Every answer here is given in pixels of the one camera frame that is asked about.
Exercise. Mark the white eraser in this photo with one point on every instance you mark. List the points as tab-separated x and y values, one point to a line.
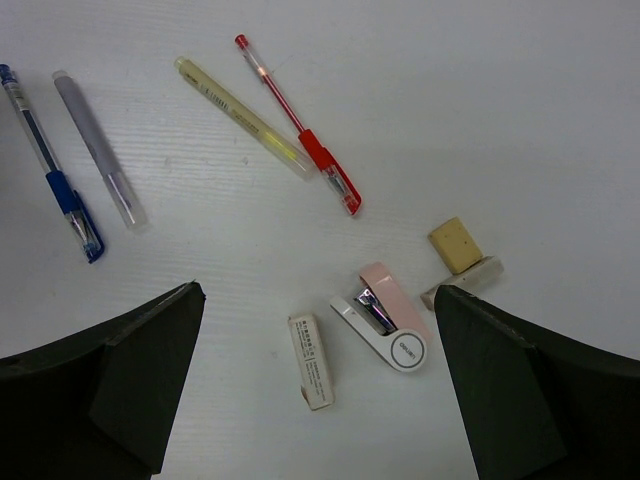
480	275

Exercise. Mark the grey purple pen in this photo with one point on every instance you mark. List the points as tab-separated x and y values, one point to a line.
100	150

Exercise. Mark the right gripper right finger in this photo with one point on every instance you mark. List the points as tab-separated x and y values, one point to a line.
536	404

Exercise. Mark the yellow eraser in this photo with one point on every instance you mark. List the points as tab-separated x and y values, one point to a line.
455	246

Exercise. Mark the beige yellow pen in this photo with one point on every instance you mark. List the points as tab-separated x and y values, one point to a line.
265	134

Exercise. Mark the red gel pen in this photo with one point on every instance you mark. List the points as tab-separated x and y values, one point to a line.
325	162

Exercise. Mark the blue gel pen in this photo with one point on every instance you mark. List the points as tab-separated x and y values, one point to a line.
68	199

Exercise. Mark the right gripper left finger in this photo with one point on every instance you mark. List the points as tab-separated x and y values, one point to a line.
101	403

